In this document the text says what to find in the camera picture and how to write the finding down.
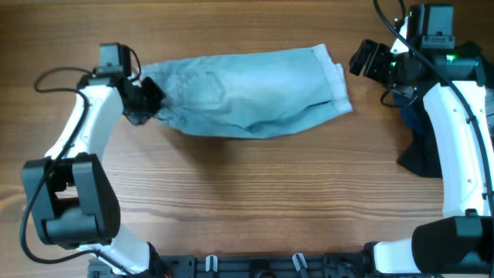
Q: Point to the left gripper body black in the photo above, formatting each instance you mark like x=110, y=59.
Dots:
x=149, y=100

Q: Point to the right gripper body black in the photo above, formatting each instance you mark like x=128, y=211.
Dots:
x=382, y=65

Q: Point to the light blue denim shorts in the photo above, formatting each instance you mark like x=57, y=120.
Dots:
x=254, y=96

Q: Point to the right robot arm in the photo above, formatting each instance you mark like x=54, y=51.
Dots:
x=441, y=90

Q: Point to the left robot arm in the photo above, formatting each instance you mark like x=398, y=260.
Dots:
x=72, y=209

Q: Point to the dark clothes pile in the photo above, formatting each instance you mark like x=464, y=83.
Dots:
x=421, y=156

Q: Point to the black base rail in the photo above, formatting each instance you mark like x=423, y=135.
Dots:
x=331, y=265

